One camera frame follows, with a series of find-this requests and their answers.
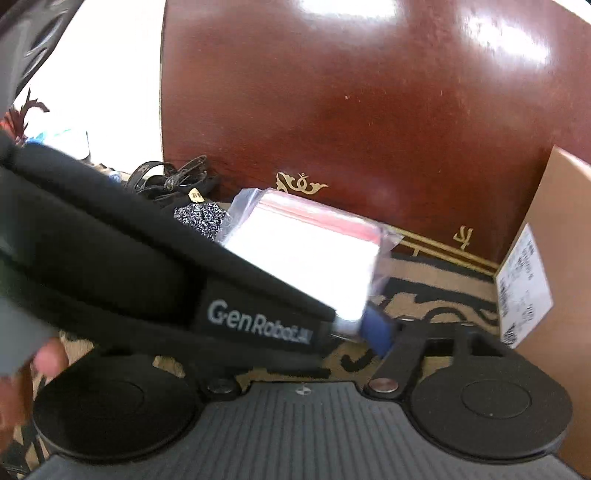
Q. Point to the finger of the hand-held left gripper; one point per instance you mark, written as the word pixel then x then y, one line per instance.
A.
pixel 286 295

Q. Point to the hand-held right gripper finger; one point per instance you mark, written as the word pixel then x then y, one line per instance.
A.
pixel 219 386

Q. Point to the clear bag with white packet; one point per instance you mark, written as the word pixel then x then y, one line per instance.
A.
pixel 304 258

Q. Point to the brown cardboard box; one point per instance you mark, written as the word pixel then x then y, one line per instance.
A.
pixel 565 258

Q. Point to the person's left hand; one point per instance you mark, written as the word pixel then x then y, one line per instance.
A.
pixel 48 360

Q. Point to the black and white speckled cloth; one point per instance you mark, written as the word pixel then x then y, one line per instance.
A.
pixel 201 219

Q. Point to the light blue plastic bag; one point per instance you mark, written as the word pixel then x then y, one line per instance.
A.
pixel 64 141

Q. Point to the black and tan patterned rug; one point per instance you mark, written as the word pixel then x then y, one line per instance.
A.
pixel 443 295

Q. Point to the dark red feathery decoration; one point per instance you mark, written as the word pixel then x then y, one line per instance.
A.
pixel 21 120

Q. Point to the dark red wooden cabinet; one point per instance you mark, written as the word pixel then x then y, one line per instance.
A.
pixel 360 115

